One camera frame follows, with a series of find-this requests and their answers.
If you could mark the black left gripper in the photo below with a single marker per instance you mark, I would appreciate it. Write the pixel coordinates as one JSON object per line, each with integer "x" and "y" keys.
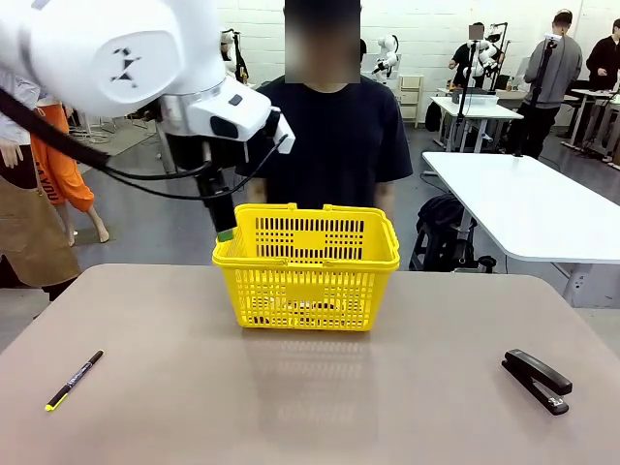
{"x": 215, "y": 181}

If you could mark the white marker black cap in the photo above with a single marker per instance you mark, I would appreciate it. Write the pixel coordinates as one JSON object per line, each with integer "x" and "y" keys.
{"x": 281, "y": 304}

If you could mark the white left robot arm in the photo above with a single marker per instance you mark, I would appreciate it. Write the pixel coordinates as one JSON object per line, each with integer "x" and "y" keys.
{"x": 97, "y": 48}

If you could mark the yellow plastic shopping basket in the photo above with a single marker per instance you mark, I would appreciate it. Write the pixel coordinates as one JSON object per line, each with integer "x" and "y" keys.
{"x": 310, "y": 290}

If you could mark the person in black t-shirt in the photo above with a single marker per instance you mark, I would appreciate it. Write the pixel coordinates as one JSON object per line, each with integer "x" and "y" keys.
{"x": 329, "y": 135}

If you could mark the person with blurred face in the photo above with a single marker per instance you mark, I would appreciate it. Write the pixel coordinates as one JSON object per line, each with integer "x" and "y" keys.
{"x": 460, "y": 58}

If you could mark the person in grey hoodie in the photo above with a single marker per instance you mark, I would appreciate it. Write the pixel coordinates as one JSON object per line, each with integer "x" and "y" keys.
{"x": 557, "y": 72}

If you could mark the mannequin with orange pants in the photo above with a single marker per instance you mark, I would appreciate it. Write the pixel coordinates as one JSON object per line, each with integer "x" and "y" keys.
{"x": 53, "y": 164}

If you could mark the white background robot black stand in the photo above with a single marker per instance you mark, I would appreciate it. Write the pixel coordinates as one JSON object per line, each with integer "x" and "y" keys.
{"x": 226, "y": 39}

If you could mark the mannequin with brown apron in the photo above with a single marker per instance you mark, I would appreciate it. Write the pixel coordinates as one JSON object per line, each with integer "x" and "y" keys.
{"x": 29, "y": 232}

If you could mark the black stool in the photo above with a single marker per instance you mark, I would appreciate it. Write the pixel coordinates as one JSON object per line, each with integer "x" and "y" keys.
{"x": 421, "y": 247}

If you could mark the black backpack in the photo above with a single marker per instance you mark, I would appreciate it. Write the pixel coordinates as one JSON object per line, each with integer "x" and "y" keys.
{"x": 441, "y": 218}

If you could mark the black highlighter pen yellow caps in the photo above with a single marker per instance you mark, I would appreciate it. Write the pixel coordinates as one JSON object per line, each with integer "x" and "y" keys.
{"x": 72, "y": 382}

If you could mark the white shelf cabinet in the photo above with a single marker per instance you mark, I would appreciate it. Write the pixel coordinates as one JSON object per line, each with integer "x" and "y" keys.
{"x": 412, "y": 97}

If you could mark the white background humanoid robot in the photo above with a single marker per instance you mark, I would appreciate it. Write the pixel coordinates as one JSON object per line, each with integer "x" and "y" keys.
{"x": 387, "y": 46}

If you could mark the small white desk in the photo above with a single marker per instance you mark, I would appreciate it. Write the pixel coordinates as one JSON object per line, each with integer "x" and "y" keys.
{"x": 484, "y": 109}

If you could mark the large white table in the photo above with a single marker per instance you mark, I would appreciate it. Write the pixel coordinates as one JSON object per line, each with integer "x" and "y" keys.
{"x": 523, "y": 203}

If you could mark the white robot on tripod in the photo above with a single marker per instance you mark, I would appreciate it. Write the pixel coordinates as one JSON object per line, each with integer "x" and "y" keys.
{"x": 486, "y": 51}

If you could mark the black stapler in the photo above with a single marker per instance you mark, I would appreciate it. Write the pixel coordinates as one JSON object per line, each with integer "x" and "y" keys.
{"x": 537, "y": 373}

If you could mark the desk with dark legs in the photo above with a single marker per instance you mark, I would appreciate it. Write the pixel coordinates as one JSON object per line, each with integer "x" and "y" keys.
{"x": 596, "y": 94}

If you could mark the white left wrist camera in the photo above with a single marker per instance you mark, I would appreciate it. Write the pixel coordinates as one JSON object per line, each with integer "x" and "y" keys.
{"x": 286, "y": 144}

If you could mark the black camera tripod stand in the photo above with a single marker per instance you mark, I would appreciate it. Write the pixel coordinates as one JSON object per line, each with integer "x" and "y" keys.
{"x": 540, "y": 87}

